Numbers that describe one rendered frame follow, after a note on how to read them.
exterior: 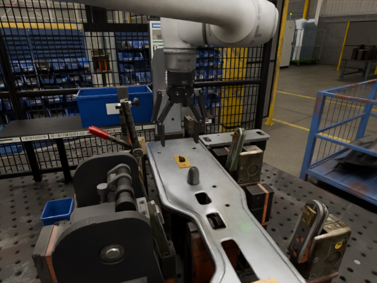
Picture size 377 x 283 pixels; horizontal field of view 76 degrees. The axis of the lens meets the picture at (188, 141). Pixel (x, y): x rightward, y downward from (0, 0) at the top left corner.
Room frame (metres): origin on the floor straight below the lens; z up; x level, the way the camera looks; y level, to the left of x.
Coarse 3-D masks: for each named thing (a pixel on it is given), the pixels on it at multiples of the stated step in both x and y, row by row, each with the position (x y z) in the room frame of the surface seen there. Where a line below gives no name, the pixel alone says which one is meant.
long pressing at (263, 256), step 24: (168, 144) 0.84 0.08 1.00; (192, 144) 0.84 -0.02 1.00; (168, 168) 0.66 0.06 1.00; (216, 168) 0.66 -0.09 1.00; (168, 192) 0.53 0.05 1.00; (192, 192) 0.53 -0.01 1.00; (216, 192) 0.53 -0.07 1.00; (240, 192) 0.54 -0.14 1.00; (192, 216) 0.44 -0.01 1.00; (240, 216) 0.44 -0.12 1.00; (216, 240) 0.37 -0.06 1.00; (240, 240) 0.37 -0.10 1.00; (264, 240) 0.37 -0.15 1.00; (216, 264) 0.31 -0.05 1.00; (264, 264) 0.31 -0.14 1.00; (288, 264) 0.32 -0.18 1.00
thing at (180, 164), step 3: (174, 156) 0.74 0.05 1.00; (177, 156) 0.74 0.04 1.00; (183, 156) 0.74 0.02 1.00; (177, 159) 0.71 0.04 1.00; (180, 159) 0.70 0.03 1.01; (183, 159) 0.70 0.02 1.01; (186, 159) 0.71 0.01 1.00; (177, 162) 0.69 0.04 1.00; (180, 162) 0.69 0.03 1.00; (183, 162) 0.69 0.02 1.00; (186, 162) 0.69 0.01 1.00; (180, 165) 0.67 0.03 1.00; (186, 165) 0.67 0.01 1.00; (189, 165) 0.67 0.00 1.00
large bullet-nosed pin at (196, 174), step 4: (192, 168) 0.58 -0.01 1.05; (196, 168) 0.58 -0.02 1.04; (188, 172) 0.58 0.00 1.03; (192, 172) 0.57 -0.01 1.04; (196, 172) 0.57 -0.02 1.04; (188, 176) 0.58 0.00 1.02; (192, 176) 0.57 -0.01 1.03; (196, 176) 0.57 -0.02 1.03; (188, 180) 0.58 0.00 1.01; (192, 180) 0.57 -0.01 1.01; (196, 180) 0.57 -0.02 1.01; (192, 184) 0.57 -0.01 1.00; (196, 184) 0.57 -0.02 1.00
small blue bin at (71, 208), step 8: (56, 200) 0.78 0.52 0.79; (64, 200) 0.79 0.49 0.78; (72, 200) 0.78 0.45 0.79; (48, 208) 0.76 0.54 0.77; (56, 208) 0.78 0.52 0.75; (64, 208) 0.79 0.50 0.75; (72, 208) 0.76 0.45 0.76; (48, 216) 0.74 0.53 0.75; (56, 216) 0.69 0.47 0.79; (64, 216) 0.69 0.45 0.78; (48, 224) 0.68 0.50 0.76
